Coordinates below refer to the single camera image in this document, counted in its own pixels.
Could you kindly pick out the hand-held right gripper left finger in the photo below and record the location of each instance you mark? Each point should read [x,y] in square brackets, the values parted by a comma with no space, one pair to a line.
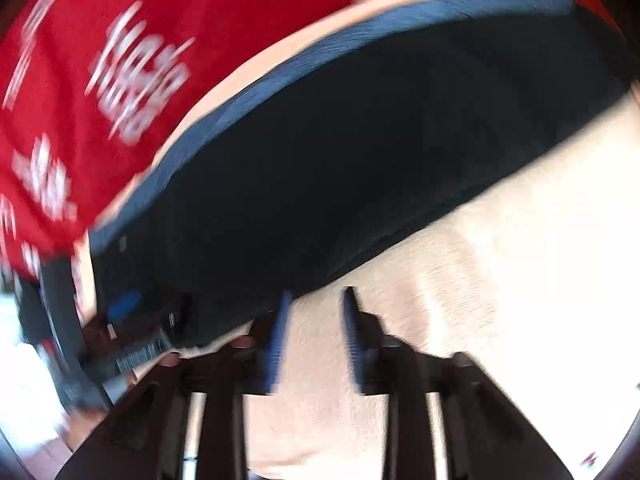
[276,345]

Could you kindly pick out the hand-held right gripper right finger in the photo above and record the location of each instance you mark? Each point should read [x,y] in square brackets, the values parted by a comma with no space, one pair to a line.
[353,345]

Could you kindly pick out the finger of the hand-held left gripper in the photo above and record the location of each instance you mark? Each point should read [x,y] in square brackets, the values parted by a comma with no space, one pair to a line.
[125,306]

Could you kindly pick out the black pants with blue waistband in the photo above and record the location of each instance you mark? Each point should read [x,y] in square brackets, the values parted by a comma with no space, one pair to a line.
[350,160]

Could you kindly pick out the red printed blanket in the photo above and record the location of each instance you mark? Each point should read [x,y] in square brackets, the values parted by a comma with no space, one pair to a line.
[200,35]

